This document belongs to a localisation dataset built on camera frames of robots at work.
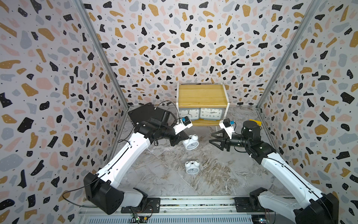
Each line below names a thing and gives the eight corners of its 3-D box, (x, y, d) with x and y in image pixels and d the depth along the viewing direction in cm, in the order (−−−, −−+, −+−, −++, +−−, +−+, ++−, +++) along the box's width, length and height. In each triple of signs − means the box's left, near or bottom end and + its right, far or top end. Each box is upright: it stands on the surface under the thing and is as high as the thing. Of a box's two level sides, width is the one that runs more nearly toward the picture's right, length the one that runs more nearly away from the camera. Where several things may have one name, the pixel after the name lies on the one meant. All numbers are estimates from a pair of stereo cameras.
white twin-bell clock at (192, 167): (184, 174, 87) (184, 168, 79) (185, 166, 90) (184, 160, 82) (198, 174, 87) (200, 168, 79) (198, 166, 90) (199, 160, 82)
